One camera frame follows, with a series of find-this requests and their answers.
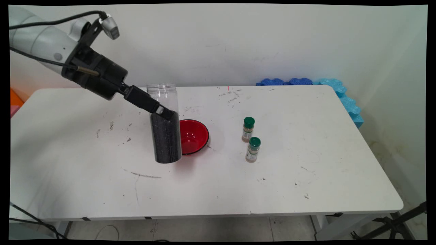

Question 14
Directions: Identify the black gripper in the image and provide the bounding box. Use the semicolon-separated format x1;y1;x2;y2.
61;45;176;121

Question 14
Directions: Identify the clear jar of black seeds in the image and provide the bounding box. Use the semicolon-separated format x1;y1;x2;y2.
146;83;183;164

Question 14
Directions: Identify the red bowl with black rim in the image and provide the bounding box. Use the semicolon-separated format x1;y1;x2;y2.
179;119;209;156

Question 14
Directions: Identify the green-capped spice bottle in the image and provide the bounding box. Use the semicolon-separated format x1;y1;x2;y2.
246;137;261;163
242;117;255;143

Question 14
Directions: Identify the orange foam mat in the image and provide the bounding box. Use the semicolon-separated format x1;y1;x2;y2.
10;88;25;108

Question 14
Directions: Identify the light blue foam mat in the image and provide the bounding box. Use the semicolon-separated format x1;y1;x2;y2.
313;78;364;129

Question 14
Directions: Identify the black tripod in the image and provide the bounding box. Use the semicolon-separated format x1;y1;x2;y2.
351;201;427;240

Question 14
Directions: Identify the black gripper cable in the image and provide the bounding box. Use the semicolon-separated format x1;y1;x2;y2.
10;46;100;76

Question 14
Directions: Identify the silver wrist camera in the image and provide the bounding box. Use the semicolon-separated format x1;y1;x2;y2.
99;14;120;40

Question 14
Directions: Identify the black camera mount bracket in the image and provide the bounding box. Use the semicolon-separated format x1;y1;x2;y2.
78;19;103;51

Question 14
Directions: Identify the black camera cable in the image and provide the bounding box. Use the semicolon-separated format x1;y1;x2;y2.
9;10;107;31

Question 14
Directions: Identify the thin grey floor wire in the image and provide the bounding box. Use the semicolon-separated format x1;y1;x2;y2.
95;225;120;241

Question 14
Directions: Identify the black floor cable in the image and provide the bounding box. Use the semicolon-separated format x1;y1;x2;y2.
10;203;67;239
10;217;60;239

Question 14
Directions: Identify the white table frame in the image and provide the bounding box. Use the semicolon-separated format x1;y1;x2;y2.
48;213;404;241

